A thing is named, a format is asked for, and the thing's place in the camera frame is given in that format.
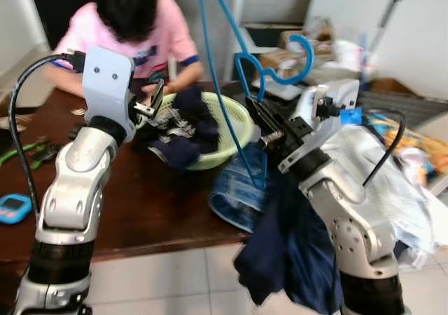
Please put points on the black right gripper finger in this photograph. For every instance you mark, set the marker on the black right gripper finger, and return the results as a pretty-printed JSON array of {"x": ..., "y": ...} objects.
[
  {"x": 260, "y": 124},
  {"x": 271, "y": 113}
]

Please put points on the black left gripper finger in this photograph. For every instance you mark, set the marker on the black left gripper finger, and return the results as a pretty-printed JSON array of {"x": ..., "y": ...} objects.
[{"x": 157, "y": 96}]

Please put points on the blue plastic clothes hanger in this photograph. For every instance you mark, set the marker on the blue plastic clothes hanger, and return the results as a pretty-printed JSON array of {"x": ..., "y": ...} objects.
[{"x": 311, "y": 54}]

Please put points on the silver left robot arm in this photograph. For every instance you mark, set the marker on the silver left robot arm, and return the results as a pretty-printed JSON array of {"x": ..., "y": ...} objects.
[{"x": 77, "y": 175}]

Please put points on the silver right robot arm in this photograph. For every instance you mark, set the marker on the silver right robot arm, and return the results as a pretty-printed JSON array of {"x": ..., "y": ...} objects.
[{"x": 357, "y": 238}]

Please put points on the light green plastic basket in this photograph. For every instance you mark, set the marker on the light green plastic basket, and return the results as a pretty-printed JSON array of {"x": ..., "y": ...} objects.
[{"x": 236, "y": 122}]

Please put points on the blue tape tag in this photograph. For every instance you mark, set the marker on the blue tape tag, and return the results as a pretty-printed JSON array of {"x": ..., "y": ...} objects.
[{"x": 351, "y": 115}]

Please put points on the blue jeans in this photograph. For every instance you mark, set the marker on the blue jeans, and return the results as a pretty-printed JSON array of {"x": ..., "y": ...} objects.
[{"x": 234, "y": 199}]

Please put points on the pale plastic bag pile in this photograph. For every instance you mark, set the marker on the pale plastic bag pile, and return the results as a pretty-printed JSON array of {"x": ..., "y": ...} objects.
[{"x": 336, "y": 56}]

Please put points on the person in pink shirt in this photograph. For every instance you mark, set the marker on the person in pink shirt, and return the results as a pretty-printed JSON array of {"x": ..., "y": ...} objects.
[{"x": 84, "y": 31}]

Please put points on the white pole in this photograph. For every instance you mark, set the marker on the white pole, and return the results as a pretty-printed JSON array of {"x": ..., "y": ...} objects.
[
  {"x": 236, "y": 21},
  {"x": 392, "y": 10}
]

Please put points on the navy blue garment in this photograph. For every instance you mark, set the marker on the navy blue garment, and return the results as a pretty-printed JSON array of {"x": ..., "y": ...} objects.
[{"x": 287, "y": 252}]

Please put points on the white garment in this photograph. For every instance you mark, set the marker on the white garment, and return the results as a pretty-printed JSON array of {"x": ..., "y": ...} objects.
[{"x": 399, "y": 203}]

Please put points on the orange blue patterned cloth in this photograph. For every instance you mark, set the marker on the orange blue patterned cloth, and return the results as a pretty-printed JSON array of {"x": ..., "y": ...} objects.
[{"x": 420, "y": 154}]

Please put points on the small blue handheld device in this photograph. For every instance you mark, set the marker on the small blue handheld device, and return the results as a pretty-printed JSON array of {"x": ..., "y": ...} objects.
[{"x": 14, "y": 208}]

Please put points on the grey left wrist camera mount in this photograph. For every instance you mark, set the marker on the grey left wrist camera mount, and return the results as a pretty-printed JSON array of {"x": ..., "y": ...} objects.
[{"x": 108, "y": 77}]

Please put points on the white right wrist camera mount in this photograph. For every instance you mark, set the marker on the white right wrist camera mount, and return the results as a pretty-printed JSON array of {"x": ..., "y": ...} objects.
[{"x": 336, "y": 98}]

